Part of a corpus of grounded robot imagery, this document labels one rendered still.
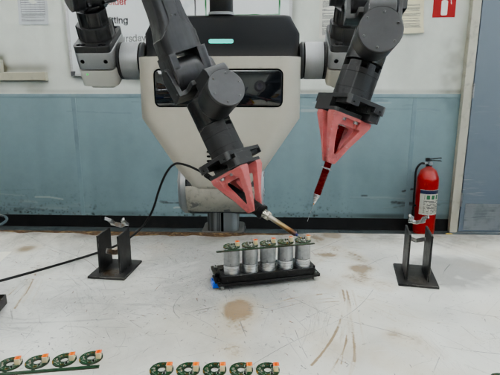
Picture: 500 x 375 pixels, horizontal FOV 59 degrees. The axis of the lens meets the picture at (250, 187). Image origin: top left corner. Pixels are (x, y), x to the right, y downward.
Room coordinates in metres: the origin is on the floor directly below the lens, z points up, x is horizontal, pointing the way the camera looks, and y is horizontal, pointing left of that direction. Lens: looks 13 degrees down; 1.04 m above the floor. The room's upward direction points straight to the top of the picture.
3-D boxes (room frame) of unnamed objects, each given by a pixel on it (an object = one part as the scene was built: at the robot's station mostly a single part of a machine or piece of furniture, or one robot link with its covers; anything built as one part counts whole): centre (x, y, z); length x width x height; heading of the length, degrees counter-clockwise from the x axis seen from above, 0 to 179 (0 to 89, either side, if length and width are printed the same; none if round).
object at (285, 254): (0.64, -0.05, 0.79); 0.02 x 0.02 x 0.05
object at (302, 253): (0.65, -0.08, 0.79); 0.02 x 0.02 x 0.05
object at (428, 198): (3.06, -1.26, 0.29); 0.16 x 0.15 x 0.55; 88
